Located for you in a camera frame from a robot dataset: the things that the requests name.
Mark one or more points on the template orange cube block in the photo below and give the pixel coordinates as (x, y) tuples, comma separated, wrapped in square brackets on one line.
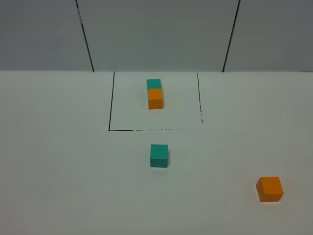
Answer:
[(155, 99)]

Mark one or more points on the template teal cube block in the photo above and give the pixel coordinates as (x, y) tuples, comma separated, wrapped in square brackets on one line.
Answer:
[(153, 84)]

